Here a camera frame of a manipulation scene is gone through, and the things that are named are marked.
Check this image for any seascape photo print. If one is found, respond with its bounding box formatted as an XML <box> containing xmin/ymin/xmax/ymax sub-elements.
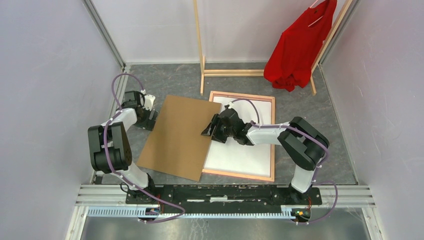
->
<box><xmin>203</xmin><ymin>96</ymin><xmax>273</xmax><ymax>178</ymax></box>

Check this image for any brown backing board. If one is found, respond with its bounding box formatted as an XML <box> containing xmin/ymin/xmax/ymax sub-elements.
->
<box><xmin>136</xmin><ymin>95</ymin><xmax>222</xmax><ymax>181</ymax></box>

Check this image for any pink wooden picture frame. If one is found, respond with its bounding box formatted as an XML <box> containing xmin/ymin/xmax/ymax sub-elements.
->
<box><xmin>201</xmin><ymin>90</ymin><xmax>276</xmax><ymax>183</ymax></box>

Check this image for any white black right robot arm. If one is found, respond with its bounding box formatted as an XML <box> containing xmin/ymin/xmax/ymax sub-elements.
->
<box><xmin>201</xmin><ymin>107</ymin><xmax>330</xmax><ymax>204</ymax></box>

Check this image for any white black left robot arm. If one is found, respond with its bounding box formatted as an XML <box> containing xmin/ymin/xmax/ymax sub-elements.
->
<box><xmin>87</xmin><ymin>90</ymin><xmax>158</xmax><ymax>204</ymax></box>

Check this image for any wooden clothes rack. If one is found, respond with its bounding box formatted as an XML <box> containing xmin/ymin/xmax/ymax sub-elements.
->
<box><xmin>192</xmin><ymin>0</ymin><xmax>355</xmax><ymax>96</ymax></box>

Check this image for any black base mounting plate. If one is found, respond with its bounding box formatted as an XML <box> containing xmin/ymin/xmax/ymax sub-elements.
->
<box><xmin>125</xmin><ymin>184</ymin><xmax>323</xmax><ymax>215</ymax></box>

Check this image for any red t-shirt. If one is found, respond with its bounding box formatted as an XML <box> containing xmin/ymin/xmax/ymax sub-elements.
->
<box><xmin>263</xmin><ymin>0</ymin><xmax>338</xmax><ymax>92</ymax></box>

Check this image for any pink clothes hanger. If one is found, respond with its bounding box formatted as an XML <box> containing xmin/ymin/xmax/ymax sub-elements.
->
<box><xmin>307</xmin><ymin>0</ymin><xmax>329</xmax><ymax>29</ymax></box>

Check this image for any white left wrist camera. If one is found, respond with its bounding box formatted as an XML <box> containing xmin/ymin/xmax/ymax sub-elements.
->
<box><xmin>140</xmin><ymin>90</ymin><xmax>156</xmax><ymax>111</ymax></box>

